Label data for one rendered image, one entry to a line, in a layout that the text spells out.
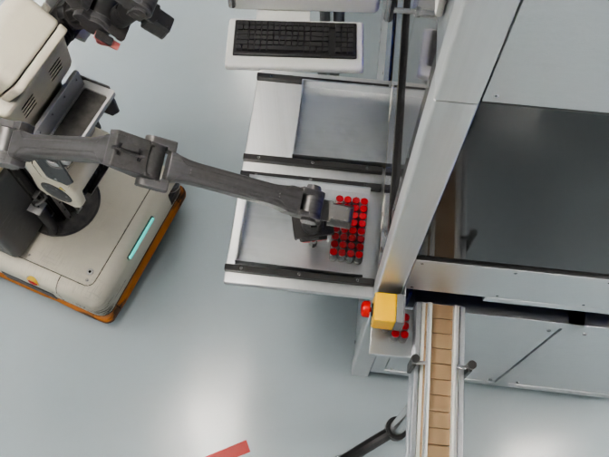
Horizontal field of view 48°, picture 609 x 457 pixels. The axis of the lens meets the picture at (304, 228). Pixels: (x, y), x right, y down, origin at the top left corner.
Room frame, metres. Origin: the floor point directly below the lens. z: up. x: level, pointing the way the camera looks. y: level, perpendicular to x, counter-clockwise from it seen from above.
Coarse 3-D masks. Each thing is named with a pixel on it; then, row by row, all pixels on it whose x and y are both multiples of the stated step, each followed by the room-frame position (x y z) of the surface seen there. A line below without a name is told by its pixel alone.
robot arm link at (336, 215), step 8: (312, 184) 0.75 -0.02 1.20; (328, 200) 0.73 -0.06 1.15; (328, 208) 0.71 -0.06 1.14; (336, 208) 0.71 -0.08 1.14; (344, 208) 0.71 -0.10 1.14; (352, 208) 0.72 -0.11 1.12; (328, 216) 0.69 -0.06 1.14; (336, 216) 0.69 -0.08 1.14; (344, 216) 0.69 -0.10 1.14; (352, 216) 0.70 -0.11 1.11; (312, 224) 0.67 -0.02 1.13; (328, 224) 0.69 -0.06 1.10; (336, 224) 0.69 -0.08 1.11; (344, 224) 0.68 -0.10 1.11
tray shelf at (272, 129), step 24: (264, 72) 1.30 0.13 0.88; (288, 72) 1.30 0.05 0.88; (264, 96) 1.21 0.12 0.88; (288, 96) 1.21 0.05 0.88; (264, 120) 1.13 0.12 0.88; (288, 120) 1.13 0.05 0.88; (264, 144) 1.04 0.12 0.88; (288, 144) 1.04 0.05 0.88; (264, 168) 0.96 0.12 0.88; (288, 168) 0.96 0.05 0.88; (312, 168) 0.97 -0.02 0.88; (240, 216) 0.81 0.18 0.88; (288, 288) 0.60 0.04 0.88; (312, 288) 0.60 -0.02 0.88; (336, 288) 0.60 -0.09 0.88; (360, 288) 0.60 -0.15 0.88
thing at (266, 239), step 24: (336, 192) 0.89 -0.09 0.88; (360, 192) 0.89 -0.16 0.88; (264, 216) 0.81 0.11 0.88; (288, 216) 0.81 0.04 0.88; (240, 240) 0.73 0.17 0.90; (264, 240) 0.74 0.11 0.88; (288, 240) 0.74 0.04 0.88; (240, 264) 0.67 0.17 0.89; (264, 264) 0.66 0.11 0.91; (288, 264) 0.67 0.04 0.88; (312, 264) 0.67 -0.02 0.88; (336, 264) 0.67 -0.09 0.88; (360, 264) 0.67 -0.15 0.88
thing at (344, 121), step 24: (312, 96) 1.21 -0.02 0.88; (336, 96) 1.21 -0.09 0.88; (360, 96) 1.21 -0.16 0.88; (384, 96) 1.21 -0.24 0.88; (312, 120) 1.13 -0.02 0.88; (336, 120) 1.13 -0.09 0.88; (360, 120) 1.13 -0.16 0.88; (384, 120) 1.13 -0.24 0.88; (312, 144) 1.04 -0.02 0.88; (336, 144) 1.04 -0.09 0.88; (360, 144) 1.04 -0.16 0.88; (384, 144) 1.04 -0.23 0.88; (384, 168) 0.96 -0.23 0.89
